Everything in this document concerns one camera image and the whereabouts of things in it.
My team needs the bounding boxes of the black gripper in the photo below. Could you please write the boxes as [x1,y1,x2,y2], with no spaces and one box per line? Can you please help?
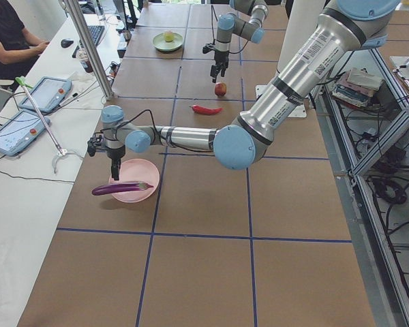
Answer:
[202,40,230,83]
[87,134,125,181]

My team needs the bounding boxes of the purple eggplant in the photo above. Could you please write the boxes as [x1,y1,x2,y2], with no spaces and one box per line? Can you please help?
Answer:
[91,182,153,196]

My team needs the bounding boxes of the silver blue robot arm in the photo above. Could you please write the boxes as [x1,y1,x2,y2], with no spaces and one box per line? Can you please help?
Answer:
[87,1,398,180]
[202,1,269,83]

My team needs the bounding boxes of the red yellow apple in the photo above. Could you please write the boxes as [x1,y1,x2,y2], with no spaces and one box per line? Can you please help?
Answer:
[214,82,227,97]

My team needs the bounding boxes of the pink plate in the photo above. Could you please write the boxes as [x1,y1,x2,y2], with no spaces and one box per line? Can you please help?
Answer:
[108,159,160,203]

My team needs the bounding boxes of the red chili pepper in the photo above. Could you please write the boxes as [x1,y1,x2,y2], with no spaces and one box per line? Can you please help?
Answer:
[190,105,223,116]

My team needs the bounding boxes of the reacher grabber stick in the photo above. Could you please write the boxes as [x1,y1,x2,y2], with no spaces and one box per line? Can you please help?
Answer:
[16,76,84,174]

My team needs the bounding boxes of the light green plate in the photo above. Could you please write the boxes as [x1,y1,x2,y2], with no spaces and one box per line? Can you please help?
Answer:
[152,31,183,52]

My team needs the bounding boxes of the far teach pendant tablet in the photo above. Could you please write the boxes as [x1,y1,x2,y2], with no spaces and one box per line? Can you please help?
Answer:
[26,76,72,114]

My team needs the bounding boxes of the teach pendant tablet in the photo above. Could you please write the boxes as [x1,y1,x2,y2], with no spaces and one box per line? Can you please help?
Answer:
[26,76,72,114]
[0,110,46,157]

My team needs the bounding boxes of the near teach pendant tablet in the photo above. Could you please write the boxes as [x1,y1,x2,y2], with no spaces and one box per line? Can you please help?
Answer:
[0,110,46,157]

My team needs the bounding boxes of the drink cup with straw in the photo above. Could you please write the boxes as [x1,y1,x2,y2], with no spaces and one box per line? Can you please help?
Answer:
[76,48,93,73]

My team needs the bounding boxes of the black keyboard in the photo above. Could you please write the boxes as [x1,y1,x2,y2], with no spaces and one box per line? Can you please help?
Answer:
[72,25,106,58]

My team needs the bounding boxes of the black computer mouse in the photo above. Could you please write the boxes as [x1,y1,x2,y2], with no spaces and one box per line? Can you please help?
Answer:
[61,38,74,48]

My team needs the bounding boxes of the stack of books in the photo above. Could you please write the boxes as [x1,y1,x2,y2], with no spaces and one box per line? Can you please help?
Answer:
[331,68,383,108]

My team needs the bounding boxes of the seated person in black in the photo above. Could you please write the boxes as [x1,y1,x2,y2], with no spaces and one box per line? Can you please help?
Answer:
[0,1,49,80]

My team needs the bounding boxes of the aluminium frame post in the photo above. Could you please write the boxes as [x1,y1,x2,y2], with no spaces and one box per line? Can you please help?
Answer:
[58,0,114,100]

